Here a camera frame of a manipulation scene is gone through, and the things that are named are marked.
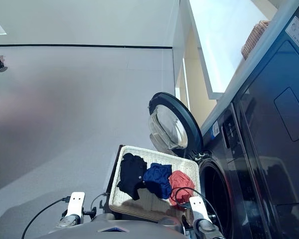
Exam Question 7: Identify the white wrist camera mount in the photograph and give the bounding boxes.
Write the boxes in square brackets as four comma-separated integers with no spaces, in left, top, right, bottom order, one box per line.
[188,196,212,221]
[65,191,86,217]

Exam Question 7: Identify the grey washing machine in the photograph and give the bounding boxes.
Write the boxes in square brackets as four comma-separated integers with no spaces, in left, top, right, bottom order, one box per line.
[189,0,299,239]

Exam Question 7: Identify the grey robot torso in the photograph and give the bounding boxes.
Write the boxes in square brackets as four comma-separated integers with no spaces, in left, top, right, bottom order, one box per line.
[37,214,186,239]

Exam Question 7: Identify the black garment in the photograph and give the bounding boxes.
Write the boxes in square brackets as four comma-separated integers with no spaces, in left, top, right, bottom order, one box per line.
[116,152,148,201]

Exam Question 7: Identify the blue garment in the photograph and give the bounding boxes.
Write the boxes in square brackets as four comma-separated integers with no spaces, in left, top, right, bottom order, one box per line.
[143,163,173,199]

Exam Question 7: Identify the pale woven laundry basket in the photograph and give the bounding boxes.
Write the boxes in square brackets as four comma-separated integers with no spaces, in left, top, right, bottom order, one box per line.
[109,145,201,223]

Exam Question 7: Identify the red garment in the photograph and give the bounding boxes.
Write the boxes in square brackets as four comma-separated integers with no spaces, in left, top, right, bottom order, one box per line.
[168,170,196,212]

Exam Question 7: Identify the round washing machine door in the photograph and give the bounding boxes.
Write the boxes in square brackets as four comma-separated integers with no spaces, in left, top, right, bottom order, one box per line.
[147,92,204,160]

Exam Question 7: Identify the brown woven basket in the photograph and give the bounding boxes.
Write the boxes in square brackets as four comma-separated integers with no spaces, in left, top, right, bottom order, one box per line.
[241,20,271,61]

